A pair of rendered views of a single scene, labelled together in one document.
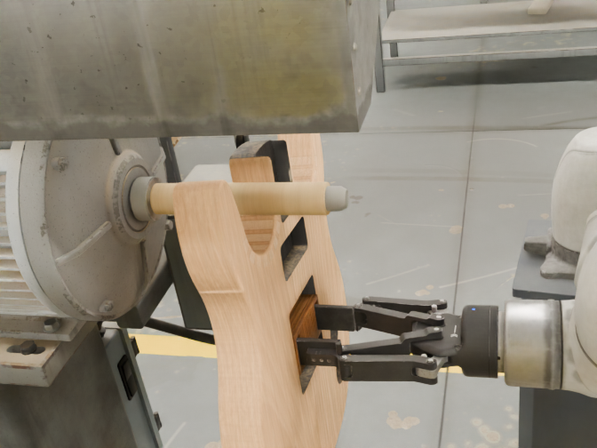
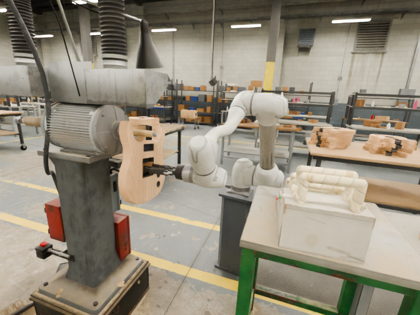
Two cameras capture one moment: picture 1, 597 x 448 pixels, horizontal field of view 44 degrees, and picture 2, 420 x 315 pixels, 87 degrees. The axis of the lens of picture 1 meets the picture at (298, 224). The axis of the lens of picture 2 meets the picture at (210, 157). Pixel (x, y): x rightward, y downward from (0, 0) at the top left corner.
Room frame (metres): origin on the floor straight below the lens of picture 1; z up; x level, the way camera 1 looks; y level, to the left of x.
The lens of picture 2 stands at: (-0.43, -0.30, 1.44)
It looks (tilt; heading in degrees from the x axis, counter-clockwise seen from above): 16 degrees down; 359
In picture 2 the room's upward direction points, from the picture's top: 3 degrees clockwise
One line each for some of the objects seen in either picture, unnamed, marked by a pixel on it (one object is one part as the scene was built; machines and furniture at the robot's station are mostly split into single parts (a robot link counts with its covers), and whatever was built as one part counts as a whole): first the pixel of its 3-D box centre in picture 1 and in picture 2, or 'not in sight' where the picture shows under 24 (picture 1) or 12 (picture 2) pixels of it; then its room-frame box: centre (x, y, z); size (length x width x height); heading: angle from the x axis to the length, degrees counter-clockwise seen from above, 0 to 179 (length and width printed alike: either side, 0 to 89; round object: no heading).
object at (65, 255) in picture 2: not in sight; (55, 254); (0.72, 0.61, 0.46); 0.25 x 0.07 x 0.08; 72
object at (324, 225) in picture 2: not in sight; (319, 222); (0.28, -0.71, 1.02); 0.27 x 0.15 x 0.17; 75
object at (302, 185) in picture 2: not in sight; (302, 190); (0.26, -0.62, 1.15); 0.03 x 0.03 x 0.09
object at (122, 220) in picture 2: not in sight; (110, 230); (0.93, 0.36, 0.49); 0.25 x 0.12 x 0.37; 72
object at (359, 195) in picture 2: not in sight; (358, 197); (0.21, -0.78, 1.15); 0.03 x 0.03 x 0.09
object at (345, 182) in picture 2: not in sight; (332, 180); (0.23, -0.70, 1.20); 0.20 x 0.03 x 0.03; 74
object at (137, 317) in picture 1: (155, 276); (126, 161); (0.91, 0.21, 1.02); 0.19 x 0.04 x 0.04; 162
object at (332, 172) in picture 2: not in sight; (326, 172); (0.31, -0.72, 1.20); 0.20 x 0.03 x 0.03; 74
